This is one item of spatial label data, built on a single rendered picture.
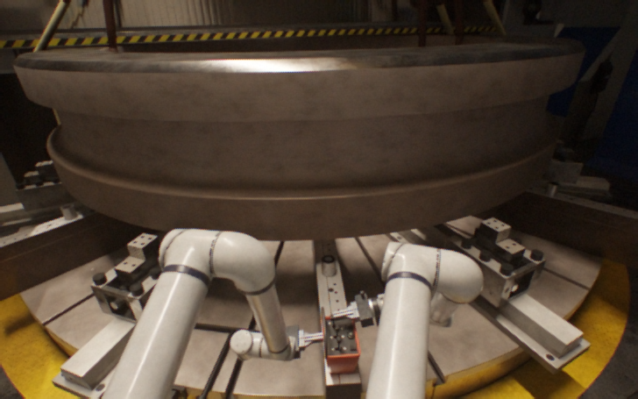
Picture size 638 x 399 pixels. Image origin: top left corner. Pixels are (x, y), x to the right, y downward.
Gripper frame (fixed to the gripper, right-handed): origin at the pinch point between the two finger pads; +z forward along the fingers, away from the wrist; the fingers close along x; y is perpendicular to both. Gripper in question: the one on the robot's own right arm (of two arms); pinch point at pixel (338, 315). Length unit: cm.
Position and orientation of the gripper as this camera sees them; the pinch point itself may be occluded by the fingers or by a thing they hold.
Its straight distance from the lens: 140.6
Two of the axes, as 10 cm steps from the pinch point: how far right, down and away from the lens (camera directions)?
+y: -2.4, -8.5, -4.7
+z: -9.7, 2.4, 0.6
